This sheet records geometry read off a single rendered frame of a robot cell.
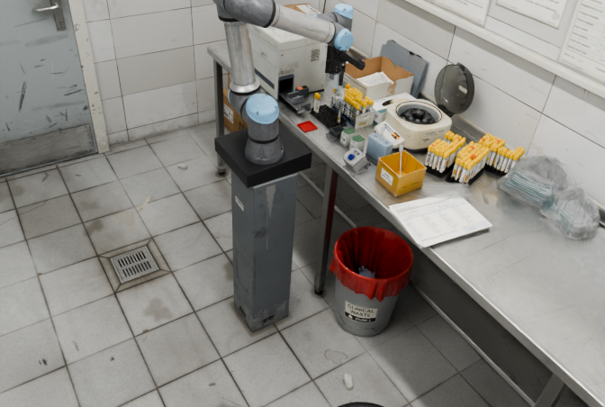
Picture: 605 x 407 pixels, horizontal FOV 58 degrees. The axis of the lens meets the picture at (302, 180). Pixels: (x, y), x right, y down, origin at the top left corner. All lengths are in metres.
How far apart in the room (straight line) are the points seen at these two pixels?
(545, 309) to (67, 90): 2.88
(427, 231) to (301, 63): 1.07
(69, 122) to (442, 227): 2.53
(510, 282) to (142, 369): 1.60
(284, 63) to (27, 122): 1.77
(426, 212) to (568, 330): 0.60
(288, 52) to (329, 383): 1.48
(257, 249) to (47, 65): 1.84
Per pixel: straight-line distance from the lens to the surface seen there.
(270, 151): 2.05
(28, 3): 3.42
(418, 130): 2.30
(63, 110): 3.70
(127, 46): 3.69
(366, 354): 2.67
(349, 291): 2.48
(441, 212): 2.05
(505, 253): 1.99
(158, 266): 3.02
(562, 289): 1.95
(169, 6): 3.69
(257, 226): 2.20
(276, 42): 2.51
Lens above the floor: 2.15
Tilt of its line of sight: 37 degrees down
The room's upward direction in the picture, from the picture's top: 4 degrees clockwise
